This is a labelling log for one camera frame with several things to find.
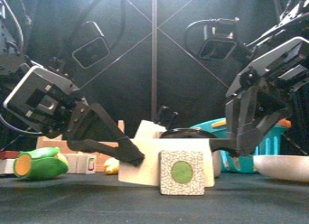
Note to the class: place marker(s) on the cream toy cooking pot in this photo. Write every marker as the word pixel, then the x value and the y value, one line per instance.
pixel 146 131

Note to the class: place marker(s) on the vertical metal frame pole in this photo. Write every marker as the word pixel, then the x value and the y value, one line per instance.
pixel 154 53

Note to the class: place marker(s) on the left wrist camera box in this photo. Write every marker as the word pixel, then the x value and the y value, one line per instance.
pixel 90 51

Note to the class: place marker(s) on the plain white toy block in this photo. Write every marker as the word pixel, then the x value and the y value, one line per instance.
pixel 71 163

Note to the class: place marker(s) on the green avocado card block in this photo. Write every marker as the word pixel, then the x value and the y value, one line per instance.
pixel 181 185

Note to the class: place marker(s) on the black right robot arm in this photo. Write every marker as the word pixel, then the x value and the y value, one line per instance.
pixel 296 20

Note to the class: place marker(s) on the green toy vegetable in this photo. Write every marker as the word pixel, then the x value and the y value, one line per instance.
pixel 45 169

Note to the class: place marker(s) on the white block with red mark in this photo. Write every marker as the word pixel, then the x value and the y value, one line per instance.
pixel 85 163

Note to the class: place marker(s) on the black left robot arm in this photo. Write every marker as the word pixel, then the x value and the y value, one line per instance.
pixel 10 53

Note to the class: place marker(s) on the orange toy food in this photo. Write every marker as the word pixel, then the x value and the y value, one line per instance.
pixel 284 123

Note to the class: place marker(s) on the yellow toy lemon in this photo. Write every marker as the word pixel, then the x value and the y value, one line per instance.
pixel 110 167

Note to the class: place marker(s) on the black glass pot lid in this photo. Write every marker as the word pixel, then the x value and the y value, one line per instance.
pixel 189 133

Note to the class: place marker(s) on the yellow toy food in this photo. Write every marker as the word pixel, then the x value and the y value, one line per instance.
pixel 219 123

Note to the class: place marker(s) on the teal plastic basket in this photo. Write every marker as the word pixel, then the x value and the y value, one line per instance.
pixel 273 143

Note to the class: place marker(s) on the white bowl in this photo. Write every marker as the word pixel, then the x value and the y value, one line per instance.
pixel 281 167

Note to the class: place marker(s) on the red toy block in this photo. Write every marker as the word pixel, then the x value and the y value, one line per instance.
pixel 10 154

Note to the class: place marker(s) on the wooden toy tray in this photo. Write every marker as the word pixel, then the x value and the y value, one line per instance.
pixel 53 143

